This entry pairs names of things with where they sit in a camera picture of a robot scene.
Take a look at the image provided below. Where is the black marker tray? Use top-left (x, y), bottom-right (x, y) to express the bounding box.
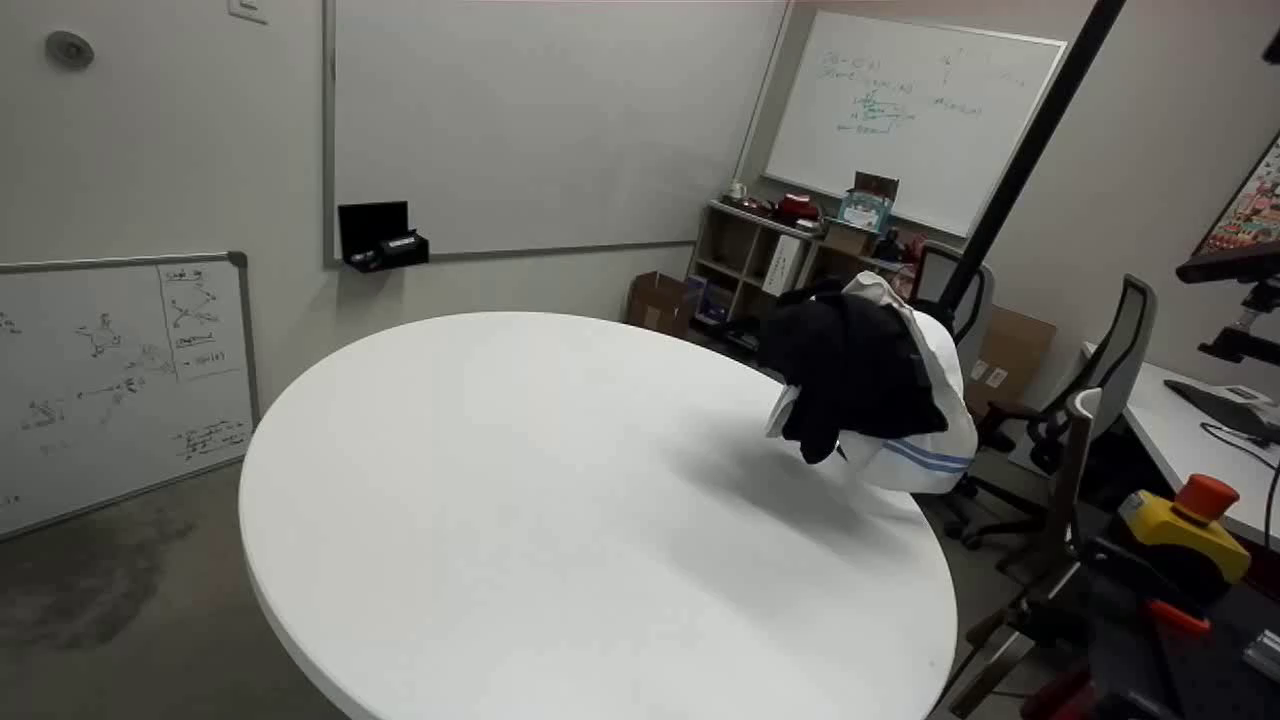
top-left (337, 198), bottom-right (434, 271)

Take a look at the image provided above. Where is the black office chair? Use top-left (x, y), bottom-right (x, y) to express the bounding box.
top-left (914, 238), bottom-right (1000, 342)

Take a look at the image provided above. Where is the black cloth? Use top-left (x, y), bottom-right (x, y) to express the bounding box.
top-left (761, 286), bottom-right (948, 463)

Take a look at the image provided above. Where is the brown cardboard box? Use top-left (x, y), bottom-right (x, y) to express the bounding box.
top-left (626, 271), bottom-right (689, 336)

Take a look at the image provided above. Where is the small leaning whiteboard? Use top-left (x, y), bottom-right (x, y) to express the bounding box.
top-left (0, 252), bottom-right (259, 534)

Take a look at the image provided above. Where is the whiteboard with green writing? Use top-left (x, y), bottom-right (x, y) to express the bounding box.
top-left (765, 11), bottom-right (1065, 237)

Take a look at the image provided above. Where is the grey office chair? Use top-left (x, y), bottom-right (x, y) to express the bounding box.
top-left (948, 274), bottom-right (1157, 546)

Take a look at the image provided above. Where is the yellow emergency stop button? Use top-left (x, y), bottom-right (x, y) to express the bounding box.
top-left (1120, 470), bottom-right (1252, 583)

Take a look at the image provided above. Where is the cardboard sheet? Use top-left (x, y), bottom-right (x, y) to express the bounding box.
top-left (969, 306), bottom-right (1056, 415)

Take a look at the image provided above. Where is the computer monitor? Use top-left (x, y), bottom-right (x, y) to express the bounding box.
top-left (1175, 130), bottom-right (1280, 285)

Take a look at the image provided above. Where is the white cloth with blue stripes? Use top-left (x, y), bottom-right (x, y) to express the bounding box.
top-left (768, 266), bottom-right (984, 499)

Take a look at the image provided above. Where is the white desk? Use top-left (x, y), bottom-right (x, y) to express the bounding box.
top-left (1124, 364), bottom-right (1280, 543)

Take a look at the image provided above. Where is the round wall sensor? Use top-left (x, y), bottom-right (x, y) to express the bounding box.
top-left (46, 26), bottom-right (97, 72)

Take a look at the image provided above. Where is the wooden shelf unit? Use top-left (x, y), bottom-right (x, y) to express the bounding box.
top-left (683, 198), bottom-right (919, 342)

